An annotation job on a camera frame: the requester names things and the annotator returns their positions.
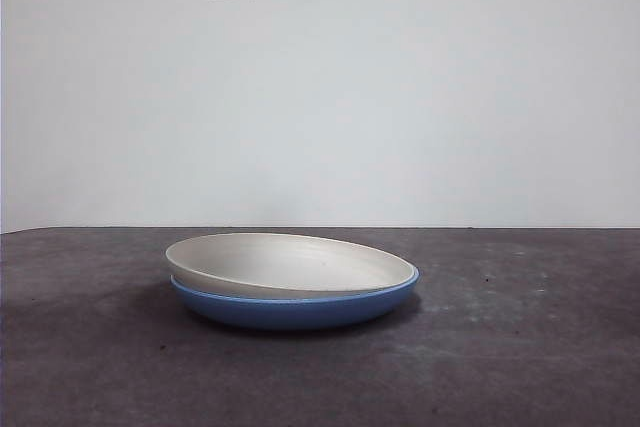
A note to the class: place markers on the blue round plate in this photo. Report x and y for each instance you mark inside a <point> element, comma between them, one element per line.
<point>295,314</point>

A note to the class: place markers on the white round plate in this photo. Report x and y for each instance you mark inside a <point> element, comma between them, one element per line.
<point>290,264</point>

